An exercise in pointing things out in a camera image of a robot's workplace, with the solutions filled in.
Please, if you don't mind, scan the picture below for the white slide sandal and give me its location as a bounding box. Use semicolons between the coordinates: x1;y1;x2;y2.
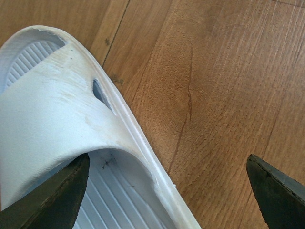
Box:
0;25;199;229

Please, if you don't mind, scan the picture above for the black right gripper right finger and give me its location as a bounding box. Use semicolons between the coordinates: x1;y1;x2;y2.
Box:
246;154;305;229

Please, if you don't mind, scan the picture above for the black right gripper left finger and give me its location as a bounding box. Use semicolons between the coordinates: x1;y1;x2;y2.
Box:
0;154;90;229

